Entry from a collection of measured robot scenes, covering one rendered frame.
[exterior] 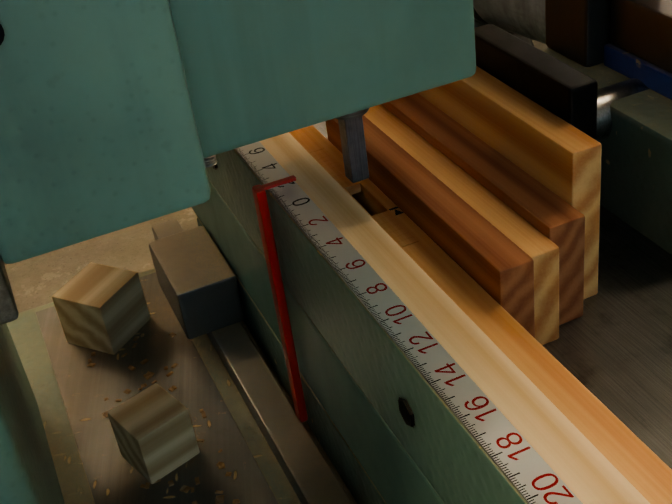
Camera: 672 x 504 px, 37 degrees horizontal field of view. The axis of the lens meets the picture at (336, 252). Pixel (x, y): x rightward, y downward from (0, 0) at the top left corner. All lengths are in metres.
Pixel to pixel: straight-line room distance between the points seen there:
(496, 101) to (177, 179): 0.17
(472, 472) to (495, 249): 0.11
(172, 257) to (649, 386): 0.32
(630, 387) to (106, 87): 0.24
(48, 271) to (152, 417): 1.80
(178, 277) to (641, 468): 0.35
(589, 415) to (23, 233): 0.21
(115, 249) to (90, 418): 1.74
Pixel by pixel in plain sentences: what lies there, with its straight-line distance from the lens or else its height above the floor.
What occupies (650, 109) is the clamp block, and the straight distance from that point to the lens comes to 0.51.
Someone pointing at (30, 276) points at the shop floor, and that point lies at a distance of 2.33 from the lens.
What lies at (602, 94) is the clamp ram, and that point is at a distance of 0.51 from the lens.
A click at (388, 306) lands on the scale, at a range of 0.38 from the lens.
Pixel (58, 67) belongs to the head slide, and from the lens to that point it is 0.34.
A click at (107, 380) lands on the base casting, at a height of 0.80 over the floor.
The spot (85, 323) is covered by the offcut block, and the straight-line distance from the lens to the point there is 0.65.
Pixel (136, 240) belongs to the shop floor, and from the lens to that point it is 2.35.
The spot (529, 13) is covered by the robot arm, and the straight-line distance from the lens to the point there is 1.07.
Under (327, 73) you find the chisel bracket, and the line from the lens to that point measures 0.41.
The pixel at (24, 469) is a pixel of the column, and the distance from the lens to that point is 0.38.
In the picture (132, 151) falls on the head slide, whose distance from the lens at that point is 0.36.
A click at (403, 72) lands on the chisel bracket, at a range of 0.43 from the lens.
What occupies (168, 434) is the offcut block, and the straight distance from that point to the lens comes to 0.54.
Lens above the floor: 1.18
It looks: 33 degrees down
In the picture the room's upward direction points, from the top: 8 degrees counter-clockwise
